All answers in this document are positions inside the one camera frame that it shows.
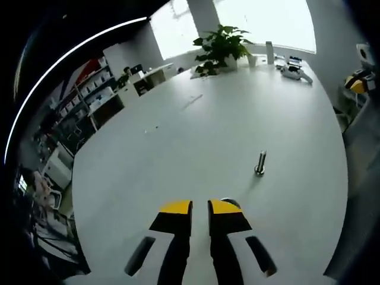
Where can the large black washer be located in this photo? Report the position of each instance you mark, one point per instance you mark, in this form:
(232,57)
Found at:
(235,202)

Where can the potted green plant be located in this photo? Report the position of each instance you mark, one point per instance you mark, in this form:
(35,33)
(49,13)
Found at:
(221,44)

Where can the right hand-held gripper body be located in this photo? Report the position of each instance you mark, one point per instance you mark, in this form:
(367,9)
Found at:
(364,59)

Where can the long white office desk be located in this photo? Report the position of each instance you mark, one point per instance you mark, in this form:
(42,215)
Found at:
(154,75)

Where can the small blue box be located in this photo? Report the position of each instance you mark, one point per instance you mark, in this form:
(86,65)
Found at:
(295,61)

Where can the row of white storage bins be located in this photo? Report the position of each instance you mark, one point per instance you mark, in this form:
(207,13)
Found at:
(92,87)

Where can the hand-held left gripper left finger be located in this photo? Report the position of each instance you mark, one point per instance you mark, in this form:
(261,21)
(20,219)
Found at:
(175,225)

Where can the small white pot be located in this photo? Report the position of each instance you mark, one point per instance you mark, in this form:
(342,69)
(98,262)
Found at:
(253,60)

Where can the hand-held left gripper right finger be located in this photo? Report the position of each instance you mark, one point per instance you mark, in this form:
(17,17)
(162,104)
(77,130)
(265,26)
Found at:
(228,225)

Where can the metal shelving unit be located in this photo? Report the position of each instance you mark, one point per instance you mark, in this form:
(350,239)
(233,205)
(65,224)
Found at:
(89,98)

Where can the white office chair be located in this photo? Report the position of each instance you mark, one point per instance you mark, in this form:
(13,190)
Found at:
(55,200)

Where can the ceiling light strip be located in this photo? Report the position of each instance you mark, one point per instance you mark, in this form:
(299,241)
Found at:
(59,62)

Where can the white game controller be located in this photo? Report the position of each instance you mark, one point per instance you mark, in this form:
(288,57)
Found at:
(305,77)
(289,72)

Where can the white tower device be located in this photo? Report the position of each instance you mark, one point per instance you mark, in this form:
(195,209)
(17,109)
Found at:
(269,53)

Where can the thick steel threaded stud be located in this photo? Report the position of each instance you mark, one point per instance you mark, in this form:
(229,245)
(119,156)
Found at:
(262,161)

